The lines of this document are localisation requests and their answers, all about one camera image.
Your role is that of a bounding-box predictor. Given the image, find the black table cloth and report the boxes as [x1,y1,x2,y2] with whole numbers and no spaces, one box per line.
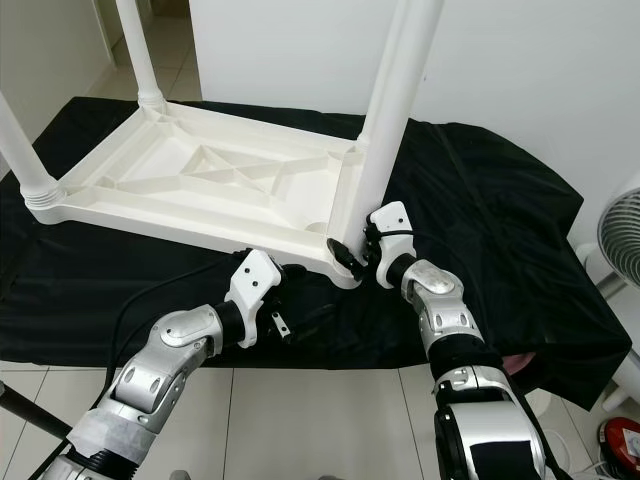
[0,97,631,411]

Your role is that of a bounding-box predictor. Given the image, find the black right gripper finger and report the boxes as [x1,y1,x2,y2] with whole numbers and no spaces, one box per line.
[327,238,366,279]

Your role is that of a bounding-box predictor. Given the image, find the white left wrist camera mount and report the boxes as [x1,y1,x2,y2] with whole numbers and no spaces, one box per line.
[225,248,283,349]

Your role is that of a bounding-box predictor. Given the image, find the white plastic table top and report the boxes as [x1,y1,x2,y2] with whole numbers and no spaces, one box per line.
[25,97,369,291]

